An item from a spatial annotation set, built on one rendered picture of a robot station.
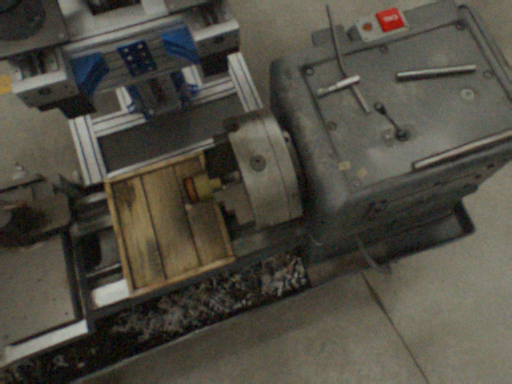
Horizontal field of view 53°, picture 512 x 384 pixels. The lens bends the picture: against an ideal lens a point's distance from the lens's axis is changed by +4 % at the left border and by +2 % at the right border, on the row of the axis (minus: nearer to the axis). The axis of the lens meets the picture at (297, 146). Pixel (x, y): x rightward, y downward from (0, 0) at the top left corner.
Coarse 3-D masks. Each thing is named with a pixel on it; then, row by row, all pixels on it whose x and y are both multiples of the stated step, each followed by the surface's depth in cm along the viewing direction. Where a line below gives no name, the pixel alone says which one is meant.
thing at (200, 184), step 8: (192, 176) 131; (200, 176) 130; (184, 184) 129; (192, 184) 129; (200, 184) 129; (208, 184) 128; (216, 184) 130; (192, 192) 129; (200, 192) 129; (208, 192) 129; (192, 200) 129; (200, 200) 131; (208, 200) 131
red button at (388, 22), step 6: (378, 12) 133; (384, 12) 133; (390, 12) 133; (396, 12) 134; (378, 18) 133; (384, 18) 133; (390, 18) 133; (396, 18) 133; (384, 24) 132; (390, 24) 132; (396, 24) 132; (402, 24) 132; (384, 30) 132; (390, 30) 132
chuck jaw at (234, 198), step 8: (240, 184) 131; (216, 192) 130; (224, 192) 130; (232, 192) 130; (240, 192) 130; (216, 200) 129; (224, 200) 129; (232, 200) 129; (240, 200) 130; (232, 208) 129; (240, 208) 129; (248, 208) 129; (240, 216) 128; (248, 216) 128; (240, 224) 127; (248, 224) 130; (264, 224) 130
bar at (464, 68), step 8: (464, 64) 127; (472, 64) 127; (400, 72) 126; (408, 72) 126; (416, 72) 126; (424, 72) 126; (432, 72) 126; (440, 72) 126; (448, 72) 126; (456, 72) 127; (464, 72) 127; (472, 72) 128
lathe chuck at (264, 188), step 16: (256, 112) 129; (240, 128) 124; (256, 128) 123; (240, 144) 121; (256, 144) 121; (240, 160) 119; (272, 160) 120; (256, 176) 119; (272, 176) 120; (256, 192) 120; (272, 192) 121; (256, 208) 122; (272, 208) 123; (288, 208) 125; (256, 224) 126; (272, 224) 130
